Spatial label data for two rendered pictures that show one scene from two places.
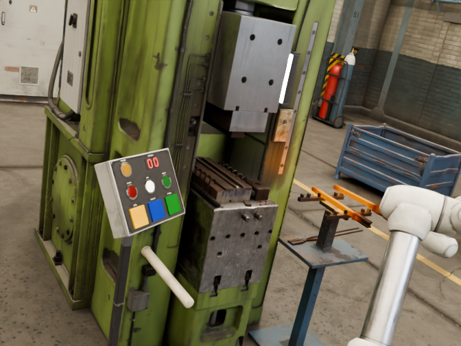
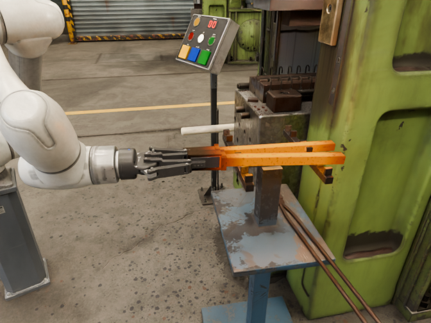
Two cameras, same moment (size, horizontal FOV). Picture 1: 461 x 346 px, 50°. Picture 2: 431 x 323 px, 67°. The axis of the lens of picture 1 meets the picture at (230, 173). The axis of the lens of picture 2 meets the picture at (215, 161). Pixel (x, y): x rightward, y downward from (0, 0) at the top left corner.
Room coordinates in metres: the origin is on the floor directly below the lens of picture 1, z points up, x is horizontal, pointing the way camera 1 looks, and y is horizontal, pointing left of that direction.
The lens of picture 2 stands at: (2.64, -1.41, 1.37)
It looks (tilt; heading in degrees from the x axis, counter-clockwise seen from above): 29 degrees down; 115
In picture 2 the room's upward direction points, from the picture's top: straight up
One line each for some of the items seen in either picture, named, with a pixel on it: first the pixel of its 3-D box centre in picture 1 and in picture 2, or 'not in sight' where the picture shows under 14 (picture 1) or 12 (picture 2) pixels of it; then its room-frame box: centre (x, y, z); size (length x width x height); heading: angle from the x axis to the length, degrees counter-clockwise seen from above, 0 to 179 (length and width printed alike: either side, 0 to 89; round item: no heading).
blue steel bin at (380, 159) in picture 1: (397, 165); not in sight; (5.84, -1.96, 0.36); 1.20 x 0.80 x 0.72; 42
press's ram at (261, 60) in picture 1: (242, 59); not in sight; (2.40, 0.05, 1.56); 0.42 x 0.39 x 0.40; 36
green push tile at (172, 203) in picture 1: (171, 204); (204, 57); (1.83, 0.21, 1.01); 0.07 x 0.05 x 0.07; 151
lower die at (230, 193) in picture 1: (212, 178); (300, 84); (2.37, 0.09, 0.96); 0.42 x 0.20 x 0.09; 36
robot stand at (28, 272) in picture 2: not in sight; (9, 235); (1.25, -0.73, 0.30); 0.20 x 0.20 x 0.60; 56
